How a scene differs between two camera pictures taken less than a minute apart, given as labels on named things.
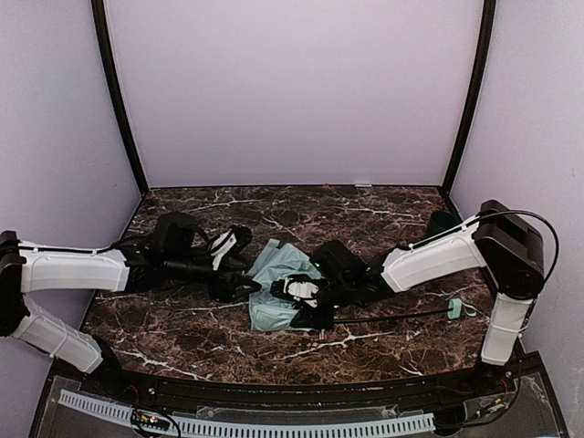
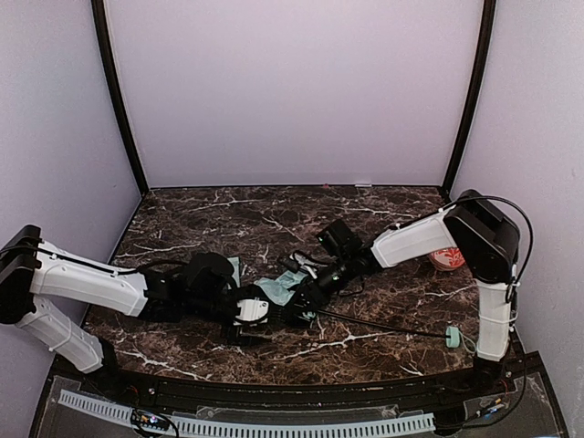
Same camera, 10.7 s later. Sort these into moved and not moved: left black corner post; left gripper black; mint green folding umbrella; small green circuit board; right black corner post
Moved: left gripper black; mint green folding umbrella
Not moved: right black corner post; small green circuit board; left black corner post
